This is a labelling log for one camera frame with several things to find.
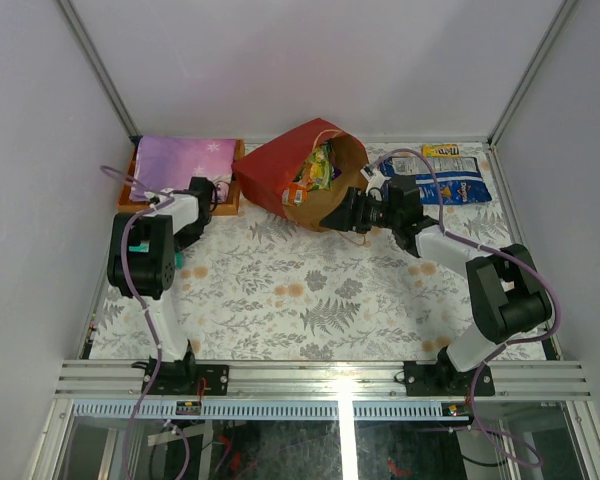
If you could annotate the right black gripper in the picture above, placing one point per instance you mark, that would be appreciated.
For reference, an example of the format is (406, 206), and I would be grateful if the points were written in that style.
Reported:
(350, 215)

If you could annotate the orange snack packet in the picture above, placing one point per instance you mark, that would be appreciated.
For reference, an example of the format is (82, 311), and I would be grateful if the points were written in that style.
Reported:
(295, 194)

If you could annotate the red brown paper bag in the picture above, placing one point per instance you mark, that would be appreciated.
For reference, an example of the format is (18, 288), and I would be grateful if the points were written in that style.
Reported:
(267, 171)

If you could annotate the yellow M&M candy packet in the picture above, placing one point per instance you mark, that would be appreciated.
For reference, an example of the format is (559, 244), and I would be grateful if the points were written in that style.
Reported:
(448, 150)

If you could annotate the blue Doritos chip bag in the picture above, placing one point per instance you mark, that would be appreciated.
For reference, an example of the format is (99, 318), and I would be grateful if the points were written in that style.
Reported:
(459, 179)

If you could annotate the teal red snack packet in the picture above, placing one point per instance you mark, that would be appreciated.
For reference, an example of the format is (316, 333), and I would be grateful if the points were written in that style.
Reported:
(179, 261)

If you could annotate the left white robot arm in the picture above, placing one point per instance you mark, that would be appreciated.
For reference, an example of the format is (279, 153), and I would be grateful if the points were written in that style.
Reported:
(142, 258)

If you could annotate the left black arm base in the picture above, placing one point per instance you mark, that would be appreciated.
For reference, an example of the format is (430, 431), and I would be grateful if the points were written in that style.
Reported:
(184, 377)

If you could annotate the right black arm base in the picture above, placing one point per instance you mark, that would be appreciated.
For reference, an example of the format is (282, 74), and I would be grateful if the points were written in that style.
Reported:
(441, 378)

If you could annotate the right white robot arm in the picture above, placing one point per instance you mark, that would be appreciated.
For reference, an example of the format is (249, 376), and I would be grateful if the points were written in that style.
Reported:
(506, 296)

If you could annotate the green yellow snack packet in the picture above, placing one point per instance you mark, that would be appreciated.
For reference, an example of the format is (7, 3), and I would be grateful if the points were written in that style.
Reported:
(319, 169)

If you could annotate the purple Frozen fabric cloth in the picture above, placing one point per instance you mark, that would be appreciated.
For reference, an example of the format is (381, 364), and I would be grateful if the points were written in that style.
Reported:
(168, 162)

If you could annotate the orange plastic tray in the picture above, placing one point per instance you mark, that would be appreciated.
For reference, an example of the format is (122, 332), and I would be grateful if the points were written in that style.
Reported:
(136, 198)

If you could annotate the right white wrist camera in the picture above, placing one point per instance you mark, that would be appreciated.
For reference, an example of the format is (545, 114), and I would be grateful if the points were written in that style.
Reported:
(374, 177)

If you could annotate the aluminium front rail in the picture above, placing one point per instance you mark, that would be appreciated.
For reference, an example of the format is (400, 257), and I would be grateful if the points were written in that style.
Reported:
(370, 380)

